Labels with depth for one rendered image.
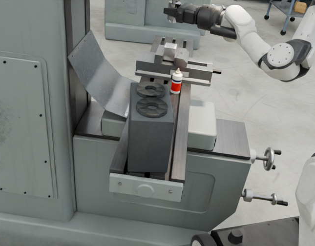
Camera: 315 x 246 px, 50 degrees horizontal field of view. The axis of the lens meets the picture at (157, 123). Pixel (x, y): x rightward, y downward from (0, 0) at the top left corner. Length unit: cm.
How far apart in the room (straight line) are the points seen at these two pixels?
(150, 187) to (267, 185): 157
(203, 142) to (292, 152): 155
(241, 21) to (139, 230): 111
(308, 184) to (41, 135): 103
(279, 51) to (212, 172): 67
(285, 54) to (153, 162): 50
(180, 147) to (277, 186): 147
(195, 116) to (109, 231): 72
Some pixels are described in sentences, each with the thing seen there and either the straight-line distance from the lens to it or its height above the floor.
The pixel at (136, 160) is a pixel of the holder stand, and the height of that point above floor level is 95.
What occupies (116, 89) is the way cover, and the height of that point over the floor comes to 85.
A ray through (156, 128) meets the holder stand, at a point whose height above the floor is 107.
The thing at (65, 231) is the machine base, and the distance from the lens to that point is 180.
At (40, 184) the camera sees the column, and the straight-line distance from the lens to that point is 167.
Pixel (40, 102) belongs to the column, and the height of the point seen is 88.
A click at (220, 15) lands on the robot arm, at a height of 126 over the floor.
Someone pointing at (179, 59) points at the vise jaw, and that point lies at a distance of 150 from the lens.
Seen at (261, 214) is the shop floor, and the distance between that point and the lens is 229.
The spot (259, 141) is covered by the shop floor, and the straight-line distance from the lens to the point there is 289.
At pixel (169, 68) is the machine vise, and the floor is 96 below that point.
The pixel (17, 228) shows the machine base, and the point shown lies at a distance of 188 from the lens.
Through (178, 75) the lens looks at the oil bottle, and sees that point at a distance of 140.
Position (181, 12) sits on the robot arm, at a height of 125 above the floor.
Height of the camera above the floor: 160
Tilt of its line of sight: 34 degrees down
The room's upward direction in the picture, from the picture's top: 7 degrees clockwise
